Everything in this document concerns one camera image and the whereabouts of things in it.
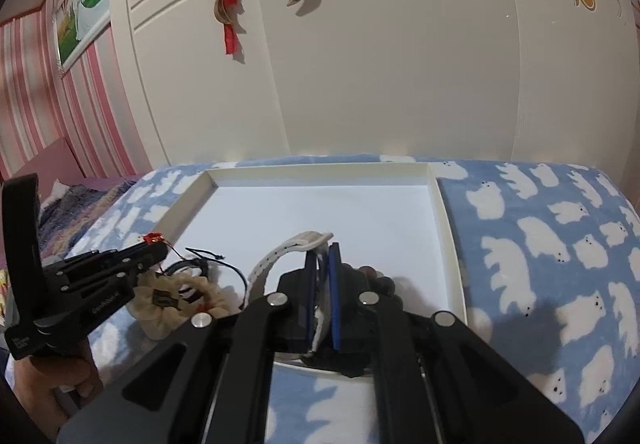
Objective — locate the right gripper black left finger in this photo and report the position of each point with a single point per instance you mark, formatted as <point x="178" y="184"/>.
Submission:
<point x="209" y="382"/>

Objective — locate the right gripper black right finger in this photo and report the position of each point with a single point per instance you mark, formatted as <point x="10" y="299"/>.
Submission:
<point x="435" y="381"/>

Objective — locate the cream organza scrunchie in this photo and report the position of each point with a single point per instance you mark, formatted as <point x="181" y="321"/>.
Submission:
<point x="162" y="304"/>

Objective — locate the red knotted cord pendant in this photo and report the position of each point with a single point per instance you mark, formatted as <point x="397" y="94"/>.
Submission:
<point x="156" y="238"/>

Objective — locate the white strap wristwatch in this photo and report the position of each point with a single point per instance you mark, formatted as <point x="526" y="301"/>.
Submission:
<point x="295" y="268"/>

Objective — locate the person's left hand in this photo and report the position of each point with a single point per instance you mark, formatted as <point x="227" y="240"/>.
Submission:
<point x="36" y="379"/>

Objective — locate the purple striped knitted bedspread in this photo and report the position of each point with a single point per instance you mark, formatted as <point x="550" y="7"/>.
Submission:
<point x="65" y="220"/>

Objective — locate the pink headboard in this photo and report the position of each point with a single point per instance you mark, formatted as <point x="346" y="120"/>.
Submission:
<point x="55" y="163"/>

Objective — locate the blue polar bear blanket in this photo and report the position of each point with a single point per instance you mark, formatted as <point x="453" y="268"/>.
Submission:
<point x="549" y="257"/>

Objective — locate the shallow white cardboard box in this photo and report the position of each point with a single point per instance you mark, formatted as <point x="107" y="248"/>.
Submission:
<point x="389" y="216"/>

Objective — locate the framed wedding photo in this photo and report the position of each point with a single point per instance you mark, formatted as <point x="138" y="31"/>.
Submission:
<point x="77" y="23"/>

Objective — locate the white wardrobe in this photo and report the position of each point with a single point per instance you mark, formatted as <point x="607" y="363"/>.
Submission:
<point x="523" y="80"/>

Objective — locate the red tassel on handle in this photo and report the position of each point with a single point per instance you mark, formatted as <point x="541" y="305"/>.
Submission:
<point x="231" y="43"/>

